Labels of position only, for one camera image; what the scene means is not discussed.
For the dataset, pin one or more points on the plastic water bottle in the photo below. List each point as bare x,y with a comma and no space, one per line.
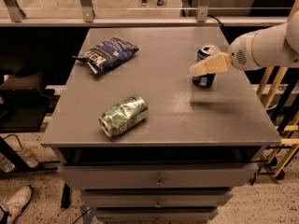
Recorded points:
29,157

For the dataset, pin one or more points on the black side table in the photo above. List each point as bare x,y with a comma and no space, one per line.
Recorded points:
24,103

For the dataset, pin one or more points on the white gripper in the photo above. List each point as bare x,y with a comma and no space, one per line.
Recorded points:
240,54

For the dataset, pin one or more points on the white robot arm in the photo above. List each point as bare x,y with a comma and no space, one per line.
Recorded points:
274,46

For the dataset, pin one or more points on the blue chip bag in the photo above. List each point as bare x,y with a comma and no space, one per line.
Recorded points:
108,54

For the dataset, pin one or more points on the grey drawer cabinet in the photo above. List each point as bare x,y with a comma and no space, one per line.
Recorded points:
182,161

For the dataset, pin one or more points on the crushed green soda can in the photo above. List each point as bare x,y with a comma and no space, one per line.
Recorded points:
124,115

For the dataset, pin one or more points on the yellow cart frame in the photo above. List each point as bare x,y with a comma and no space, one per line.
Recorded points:
288,125

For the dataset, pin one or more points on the white shoe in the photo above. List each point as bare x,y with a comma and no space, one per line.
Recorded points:
11,209

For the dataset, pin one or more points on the metal railing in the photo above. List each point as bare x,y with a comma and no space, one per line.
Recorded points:
94,13

